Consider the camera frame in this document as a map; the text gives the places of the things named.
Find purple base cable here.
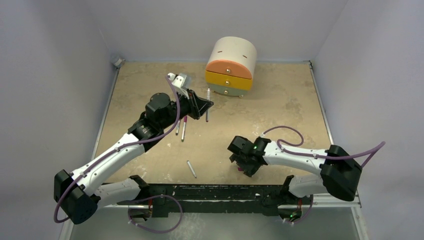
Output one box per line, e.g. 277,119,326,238
127,194,184,234
281,198,316,226

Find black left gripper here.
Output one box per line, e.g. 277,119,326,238
160,88,213,130

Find grey marker pen green tip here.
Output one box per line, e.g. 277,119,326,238
175,120,181,136

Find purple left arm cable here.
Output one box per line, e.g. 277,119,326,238
53,75,181,224

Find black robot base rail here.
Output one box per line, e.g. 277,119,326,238
123,176,313,218

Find round cream drawer cabinet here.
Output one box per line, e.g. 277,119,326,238
204,36,257,98

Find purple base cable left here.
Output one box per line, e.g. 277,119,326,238
127,194,184,234

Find grey marker pen red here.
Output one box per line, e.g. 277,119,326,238
205,87,211,123

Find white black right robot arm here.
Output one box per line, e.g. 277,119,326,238
227,136,363,204

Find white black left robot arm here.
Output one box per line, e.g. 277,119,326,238
53,89,214,225

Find grey corner bracket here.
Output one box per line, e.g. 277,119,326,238
110,54,126,69

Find grey marker pen blue tip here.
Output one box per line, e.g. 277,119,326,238
181,116,188,142

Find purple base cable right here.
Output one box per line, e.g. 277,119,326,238
281,198,316,226

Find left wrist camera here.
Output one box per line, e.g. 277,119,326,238
167,72,192,99

